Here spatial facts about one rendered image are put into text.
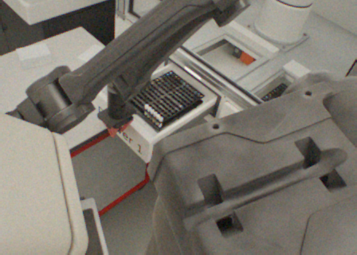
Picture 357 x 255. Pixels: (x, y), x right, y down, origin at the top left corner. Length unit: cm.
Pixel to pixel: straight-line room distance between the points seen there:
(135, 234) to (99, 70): 138
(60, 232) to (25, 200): 5
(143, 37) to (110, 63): 7
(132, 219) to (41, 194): 150
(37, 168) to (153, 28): 28
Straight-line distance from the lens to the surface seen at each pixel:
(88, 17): 194
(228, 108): 119
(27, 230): 41
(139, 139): 106
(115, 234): 188
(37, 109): 66
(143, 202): 197
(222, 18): 64
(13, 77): 153
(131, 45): 58
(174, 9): 56
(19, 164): 45
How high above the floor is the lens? 172
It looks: 47 degrees down
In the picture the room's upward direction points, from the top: 11 degrees clockwise
